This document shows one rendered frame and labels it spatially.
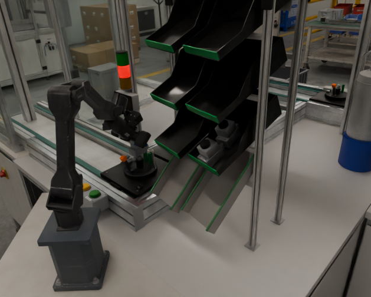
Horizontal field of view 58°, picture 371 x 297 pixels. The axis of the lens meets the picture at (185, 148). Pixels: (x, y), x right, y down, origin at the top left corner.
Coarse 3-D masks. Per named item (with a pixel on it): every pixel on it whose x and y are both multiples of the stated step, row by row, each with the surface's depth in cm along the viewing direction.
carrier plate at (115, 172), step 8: (160, 160) 145; (112, 168) 141; (120, 168) 140; (160, 168) 139; (104, 176) 136; (112, 176) 135; (120, 176) 135; (152, 176) 134; (120, 184) 129; (128, 184) 129; (136, 184) 129; (144, 184) 129; (152, 184) 129; (128, 192) 127; (136, 192) 125; (144, 192) 125
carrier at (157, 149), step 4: (152, 148) 155; (156, 148) 154; (160, 148) 154; (156, 152) 151; (160, 152) 151; (164, 152) 151; (168, 152) 151; (156, 156) 150; (160, 156) 148; (164, 156) 148; (168, 156) 148; (164, 160) 147; (168, 160) 145
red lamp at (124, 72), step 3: (117, 66) 138; (120, 66) 137; (123, 66) 137; (126, 66) 137; (129, 66) 139; (120, 69) 137; (123, 69) 137; (126, 69) 137; (129, 69) 139; (120, 72) 138; (123, 72) 138; (126, 72) 138; (129, 72) 139; (120, 75) 139; (123, 75) 138; (126, 75) 138; (129, 75) 140
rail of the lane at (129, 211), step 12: (36, 144) 166; (36, 156) 169; (48, 156) 156; (48, 168) 162; (96, 180) 135; (108, 192) 127; (120, 192) 127; (120, 204) 122; (132, 204) 121; (120, 216) 126; (132, 216) 118; (132, 228) 122
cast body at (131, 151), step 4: (132, 140) 130; (132, 144) 131; (148, 144) 136; (132, 148) 131; (136, 148) 130; (140, 148) 131; (144, 148) 132; (132, 152) 131; (136, 152) 130; (140, 152) 131; (144, 152) 133; (136, 156) 130
